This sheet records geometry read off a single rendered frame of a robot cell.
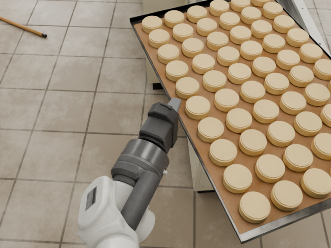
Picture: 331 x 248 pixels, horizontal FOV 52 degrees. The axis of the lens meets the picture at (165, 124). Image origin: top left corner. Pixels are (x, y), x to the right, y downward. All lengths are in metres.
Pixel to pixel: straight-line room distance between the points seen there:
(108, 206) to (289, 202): 0.30
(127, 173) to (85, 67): 1.72
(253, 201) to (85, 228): 0.27
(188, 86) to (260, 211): 0.29
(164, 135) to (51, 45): 1.92
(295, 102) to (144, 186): 0.36
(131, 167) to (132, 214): 0.09
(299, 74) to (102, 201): 0.50
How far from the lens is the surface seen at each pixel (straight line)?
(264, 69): 0.78
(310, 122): 0.72
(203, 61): 0.77
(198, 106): 0.69
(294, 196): 0.62
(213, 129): 0.66
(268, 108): 0.71
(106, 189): 0.55
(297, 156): 0.66
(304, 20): 1.15
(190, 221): 1.65
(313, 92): 0.77
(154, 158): 0.60
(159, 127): 0.62
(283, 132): 0.68
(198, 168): 1.42
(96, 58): 2.31
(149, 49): 0.83
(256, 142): 0.65
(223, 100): 0.70
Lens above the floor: 1.55
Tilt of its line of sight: 54 degrees down
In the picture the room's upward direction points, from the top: straight up
